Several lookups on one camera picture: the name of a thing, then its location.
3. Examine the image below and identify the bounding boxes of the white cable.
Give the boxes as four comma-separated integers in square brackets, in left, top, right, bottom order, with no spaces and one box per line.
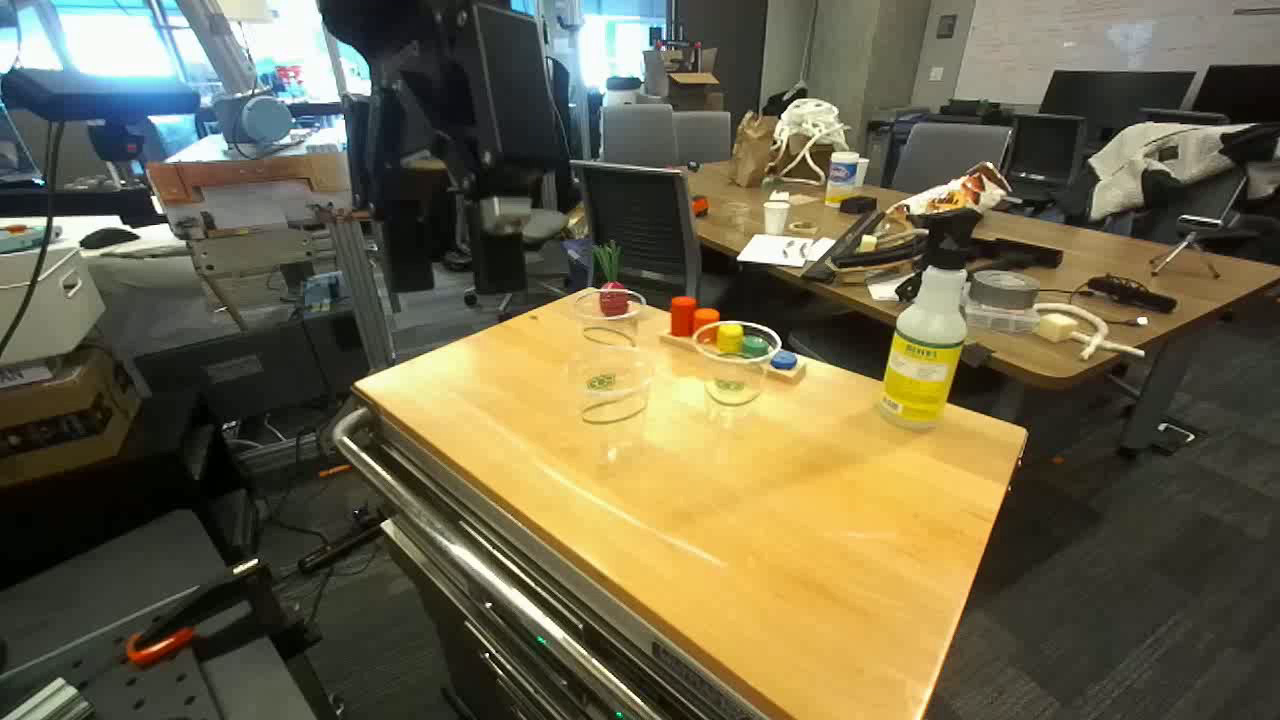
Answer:
[1032,300,1152,365]

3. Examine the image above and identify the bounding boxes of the white tub with blue label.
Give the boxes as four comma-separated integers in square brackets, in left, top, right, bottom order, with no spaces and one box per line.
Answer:
[822,149,870,209]

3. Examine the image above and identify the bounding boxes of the metal rolling tool cabinet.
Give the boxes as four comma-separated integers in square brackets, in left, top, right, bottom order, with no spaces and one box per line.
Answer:
[327,398,774,720]

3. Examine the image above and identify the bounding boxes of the machine with orange tray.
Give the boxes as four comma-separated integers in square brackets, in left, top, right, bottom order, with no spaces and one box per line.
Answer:
[143,92,354,276]

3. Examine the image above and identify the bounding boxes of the red toy radish green leaves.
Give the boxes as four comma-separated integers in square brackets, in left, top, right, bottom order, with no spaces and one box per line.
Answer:
[586,237,638,320]

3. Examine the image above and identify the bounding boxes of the black computer monitor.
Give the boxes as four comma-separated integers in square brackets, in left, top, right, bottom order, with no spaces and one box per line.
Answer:
[1034,68,1199,137]
[1187,59,1280,127]

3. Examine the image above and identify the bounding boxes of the dark gray office chair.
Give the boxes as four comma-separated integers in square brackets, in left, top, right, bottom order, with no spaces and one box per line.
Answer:
[569,155,707,300]

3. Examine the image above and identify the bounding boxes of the flat black remote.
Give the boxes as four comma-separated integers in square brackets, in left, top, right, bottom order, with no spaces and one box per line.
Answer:
[1083,271,1183,320]

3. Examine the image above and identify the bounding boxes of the brown paper bag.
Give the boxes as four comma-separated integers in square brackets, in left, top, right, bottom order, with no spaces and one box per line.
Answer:
[729,109,784,192]

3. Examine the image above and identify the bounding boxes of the white jacket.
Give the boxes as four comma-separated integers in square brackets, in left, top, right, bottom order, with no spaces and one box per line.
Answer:
[1083,117,1257,224]

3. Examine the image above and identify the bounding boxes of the clear plastic cup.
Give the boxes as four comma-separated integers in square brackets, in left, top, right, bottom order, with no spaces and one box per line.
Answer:
[686,320,786,412]

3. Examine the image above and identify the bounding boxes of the brown cardboard box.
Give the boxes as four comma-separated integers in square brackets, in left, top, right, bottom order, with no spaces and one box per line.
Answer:
[0,345,149,497]

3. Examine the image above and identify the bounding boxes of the gray swivel office chair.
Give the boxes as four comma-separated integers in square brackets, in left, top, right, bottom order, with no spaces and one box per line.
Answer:
[456,4,578,303]

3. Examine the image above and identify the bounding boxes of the orange handled clamp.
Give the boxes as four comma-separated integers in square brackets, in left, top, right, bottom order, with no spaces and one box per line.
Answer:
[119,557,272,671]

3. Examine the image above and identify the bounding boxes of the gray tape roll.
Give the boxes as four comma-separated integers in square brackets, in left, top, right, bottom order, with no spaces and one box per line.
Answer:
[965,269,1041,313]

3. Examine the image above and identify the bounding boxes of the white paper sheets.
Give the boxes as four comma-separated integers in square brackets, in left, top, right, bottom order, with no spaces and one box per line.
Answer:
[732,232,839,271]

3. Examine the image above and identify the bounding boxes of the wooden office table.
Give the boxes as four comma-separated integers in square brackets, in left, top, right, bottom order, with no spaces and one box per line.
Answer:
[686,155,1280,458]

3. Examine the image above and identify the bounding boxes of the long black rail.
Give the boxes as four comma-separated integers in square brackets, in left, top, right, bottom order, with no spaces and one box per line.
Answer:
[794,198,937,283]

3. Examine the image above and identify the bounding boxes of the light gray office chair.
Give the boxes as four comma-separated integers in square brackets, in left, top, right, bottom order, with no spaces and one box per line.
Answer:
[886,119,1014,198]

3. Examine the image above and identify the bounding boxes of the white plastic device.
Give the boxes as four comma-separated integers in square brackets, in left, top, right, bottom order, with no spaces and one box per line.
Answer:
[0,217,111,372]

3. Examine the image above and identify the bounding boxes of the snack chips bag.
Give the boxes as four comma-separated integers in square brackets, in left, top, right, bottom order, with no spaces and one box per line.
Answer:
[886,159,1014,224]

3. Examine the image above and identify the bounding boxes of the spray bottle with yellow liquid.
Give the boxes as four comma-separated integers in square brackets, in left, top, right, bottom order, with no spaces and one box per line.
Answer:
[876,205,986,431]

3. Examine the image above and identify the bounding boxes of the small white paper cup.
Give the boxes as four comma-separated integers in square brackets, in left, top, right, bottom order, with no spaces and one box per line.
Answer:
[761,187,794,240]

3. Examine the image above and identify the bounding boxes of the black computer mouse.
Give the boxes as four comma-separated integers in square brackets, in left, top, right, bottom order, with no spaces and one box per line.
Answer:
[76,224,143,253]

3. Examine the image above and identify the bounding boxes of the white mesh bundle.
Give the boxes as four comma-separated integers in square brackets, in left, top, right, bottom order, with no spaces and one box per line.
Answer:
[773,97,855,183]

